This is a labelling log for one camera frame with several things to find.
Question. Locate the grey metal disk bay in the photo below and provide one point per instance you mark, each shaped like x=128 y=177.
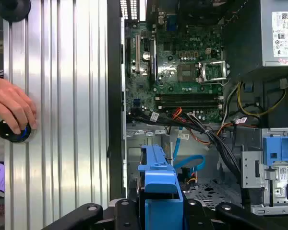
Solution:
x=254 y=182

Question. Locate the round black rubber foot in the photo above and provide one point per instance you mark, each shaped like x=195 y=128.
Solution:
x=14 y=9

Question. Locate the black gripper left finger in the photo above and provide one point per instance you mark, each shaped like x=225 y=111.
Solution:
x=124 y=215

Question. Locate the silver coin cell battery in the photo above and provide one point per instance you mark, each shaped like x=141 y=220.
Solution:
x=147 y=55

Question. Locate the black RAM slot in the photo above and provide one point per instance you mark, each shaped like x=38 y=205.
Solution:
x=187 y=97
x=187 y=105

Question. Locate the blue plastic drive carrier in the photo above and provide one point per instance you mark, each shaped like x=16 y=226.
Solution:
x=279 y=149

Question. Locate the green Dell motherboard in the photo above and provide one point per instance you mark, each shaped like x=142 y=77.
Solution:
x=177 y=48

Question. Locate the open black PC case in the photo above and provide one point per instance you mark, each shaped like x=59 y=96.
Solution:
x=242 y=48

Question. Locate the person's bare hand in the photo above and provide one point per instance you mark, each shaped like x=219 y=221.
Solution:
x=9 y=103

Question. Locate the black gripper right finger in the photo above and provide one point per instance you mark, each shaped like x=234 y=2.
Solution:
x=196 y=215

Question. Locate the grey power supply unit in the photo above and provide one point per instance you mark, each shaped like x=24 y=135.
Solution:
x=278 y=31

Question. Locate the black expansion slot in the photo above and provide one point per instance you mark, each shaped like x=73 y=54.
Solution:
x=128 y=57

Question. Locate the white expansion slot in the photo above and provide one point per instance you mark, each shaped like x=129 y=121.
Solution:
x=137 y=52

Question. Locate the CPU socket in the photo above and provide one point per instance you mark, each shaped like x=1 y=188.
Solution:
x=186 y=73

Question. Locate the thin metal locking lever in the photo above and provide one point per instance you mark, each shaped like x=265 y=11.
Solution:
x=226 y=82

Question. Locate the metal socket cover frame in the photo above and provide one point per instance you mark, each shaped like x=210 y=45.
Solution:
x=223 y=70

